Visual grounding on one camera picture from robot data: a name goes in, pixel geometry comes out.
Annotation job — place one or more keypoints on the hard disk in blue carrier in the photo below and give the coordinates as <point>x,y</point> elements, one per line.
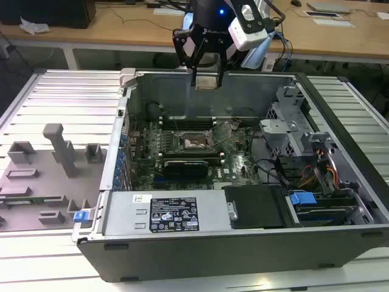
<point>302,200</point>

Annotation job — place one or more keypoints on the blue case latch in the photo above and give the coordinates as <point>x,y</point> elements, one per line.
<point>79,216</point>

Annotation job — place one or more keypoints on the small white adapter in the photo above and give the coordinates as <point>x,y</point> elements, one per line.
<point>269,65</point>

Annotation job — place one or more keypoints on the black graphics card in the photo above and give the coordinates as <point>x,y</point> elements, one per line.
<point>185,168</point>

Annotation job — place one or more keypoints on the green motherboard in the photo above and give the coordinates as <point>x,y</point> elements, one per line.
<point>237,170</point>

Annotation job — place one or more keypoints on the grey laptop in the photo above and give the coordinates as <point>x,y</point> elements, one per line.
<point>329,7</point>

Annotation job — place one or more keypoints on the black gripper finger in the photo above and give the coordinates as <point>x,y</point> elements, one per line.
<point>222,61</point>
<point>181,45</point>

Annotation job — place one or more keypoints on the grey metal drive cage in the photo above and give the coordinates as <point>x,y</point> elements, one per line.
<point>276,134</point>

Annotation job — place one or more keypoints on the black power adapter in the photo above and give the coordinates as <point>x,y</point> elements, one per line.
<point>153,5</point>

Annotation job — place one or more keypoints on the metal locking lever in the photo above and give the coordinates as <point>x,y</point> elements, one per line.
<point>222,141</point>
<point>176,124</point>

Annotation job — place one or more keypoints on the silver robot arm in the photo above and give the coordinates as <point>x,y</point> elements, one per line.
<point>258,52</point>

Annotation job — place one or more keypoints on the open black PC case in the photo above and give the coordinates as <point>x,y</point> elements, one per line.
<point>212,258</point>

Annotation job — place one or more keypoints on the CPU socket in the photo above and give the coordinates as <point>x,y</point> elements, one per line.
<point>194,143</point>

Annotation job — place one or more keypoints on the black computer mouse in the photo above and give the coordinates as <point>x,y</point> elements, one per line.
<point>296,3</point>

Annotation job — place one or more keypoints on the black computer box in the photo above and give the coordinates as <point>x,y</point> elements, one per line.
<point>45,12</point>

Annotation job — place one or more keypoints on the black plastic shroud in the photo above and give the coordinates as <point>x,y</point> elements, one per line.
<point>255,207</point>

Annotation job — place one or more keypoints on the grey power supply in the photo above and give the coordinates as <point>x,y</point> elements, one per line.
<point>127,213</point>

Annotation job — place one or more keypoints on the black RAM slot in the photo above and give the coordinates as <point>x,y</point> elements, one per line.
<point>188,126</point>
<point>188,123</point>

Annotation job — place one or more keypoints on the grey plastic case latch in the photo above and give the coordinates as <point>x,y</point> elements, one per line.
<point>127,74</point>

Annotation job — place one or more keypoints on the grey part rack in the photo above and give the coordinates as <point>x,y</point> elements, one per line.
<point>39,188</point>

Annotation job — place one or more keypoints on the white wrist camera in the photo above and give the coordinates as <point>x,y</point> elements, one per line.
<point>243,38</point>

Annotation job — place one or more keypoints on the green RAM stick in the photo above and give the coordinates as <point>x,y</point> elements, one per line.
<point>27,200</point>

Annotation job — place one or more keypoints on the silver square CPU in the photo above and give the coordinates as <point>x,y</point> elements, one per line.
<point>206,82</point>

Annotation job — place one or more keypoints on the crumpled white paper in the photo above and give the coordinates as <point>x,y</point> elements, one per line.
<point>33,26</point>

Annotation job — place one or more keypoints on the wooden desk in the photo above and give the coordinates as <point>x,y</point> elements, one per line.
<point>121,33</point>

